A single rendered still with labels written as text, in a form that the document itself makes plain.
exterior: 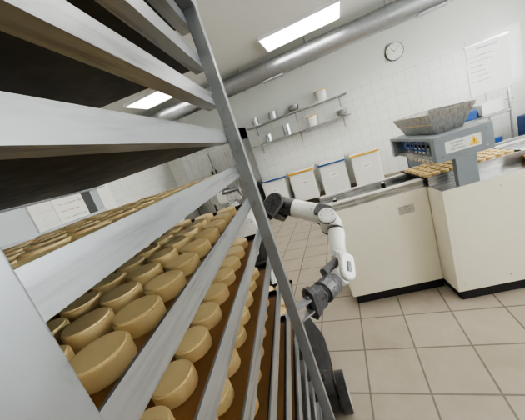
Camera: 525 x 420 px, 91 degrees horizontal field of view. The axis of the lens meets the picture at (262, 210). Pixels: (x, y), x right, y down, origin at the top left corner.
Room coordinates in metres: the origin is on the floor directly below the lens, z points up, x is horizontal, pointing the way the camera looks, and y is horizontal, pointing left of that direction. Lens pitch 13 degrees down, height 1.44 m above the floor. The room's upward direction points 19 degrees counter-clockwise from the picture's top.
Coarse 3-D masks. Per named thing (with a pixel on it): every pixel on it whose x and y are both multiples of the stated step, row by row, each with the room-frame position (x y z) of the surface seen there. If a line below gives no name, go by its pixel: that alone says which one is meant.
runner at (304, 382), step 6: (300, 360) 0.70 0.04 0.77; (300, 366) 0.68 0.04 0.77; (306, 366) 0.67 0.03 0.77; (300, 372) 0.66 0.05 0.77; (306, 372) 0.64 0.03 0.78; (306, 378) 0.62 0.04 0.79; (306, 384) 0.59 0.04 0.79; (306, 390) 0.57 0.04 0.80; (306, 396) 0.56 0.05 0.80; (306, 402) 0.56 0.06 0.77; (306, 408) 0.55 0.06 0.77; (306, 414) 0.53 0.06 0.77
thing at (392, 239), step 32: (416, 192) 1.74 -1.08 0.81; (352, 224) 1.83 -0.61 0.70; (384, 224) 1.79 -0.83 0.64; (416, 224) 1.75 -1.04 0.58; (352, 256) 1.84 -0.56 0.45; (384, 256) 1.80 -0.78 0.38; (416, 256) 1.75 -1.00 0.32; (352, 288) 1.85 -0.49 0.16; (384, 288) 1.81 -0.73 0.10; (416, 288) 1.79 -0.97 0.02
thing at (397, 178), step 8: (504, 144) 1.89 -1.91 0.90; (512, 144) 1.88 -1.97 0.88; (520, 144) 1.87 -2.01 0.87; (392, 176) 2.06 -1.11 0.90; (400, 176) 2.03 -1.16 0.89; (408, 176) 2.02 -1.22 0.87; (368, 184) 2.08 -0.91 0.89; (376, 184) 2.07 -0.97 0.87; (336, 192) 2.13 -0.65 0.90; (344, 192) 2.12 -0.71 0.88; (352, 192) 2.10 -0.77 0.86; (360, 192) 2.09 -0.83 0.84; (320, 200) 2.16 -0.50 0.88; (328, 200) 2.14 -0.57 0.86
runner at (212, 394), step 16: (256, 240) 0.60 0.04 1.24; (256, 256) 0.55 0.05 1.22; (240, 288) 0.39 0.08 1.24; (240, 304) 0.36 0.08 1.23; (240, 320) 0.34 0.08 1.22; (224, 336) 0.28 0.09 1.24; (224, 352) 0.26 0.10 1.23; (224, 368) 0.25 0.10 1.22; (208, 384) 0.21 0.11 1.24; (208, 400) 0.20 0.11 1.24; (208, 416) 0.20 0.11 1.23
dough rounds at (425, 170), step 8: (480, 152) 1.81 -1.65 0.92; (488, 152) 1.75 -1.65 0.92; (496, 152) 1.69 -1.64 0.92; (504, 152) 1.64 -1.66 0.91; (512, 152) 1.61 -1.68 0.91; (480, 160) 1.65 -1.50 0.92; (408, 168) 2.04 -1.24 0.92; (416, 168) 1.97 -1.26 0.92; (424, 168) 1.88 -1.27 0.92; (432, 168) 1.83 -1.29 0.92; (440, 168) 1.75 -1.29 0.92; (448, 168) 1.69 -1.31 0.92; (424, 176) 1.73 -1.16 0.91
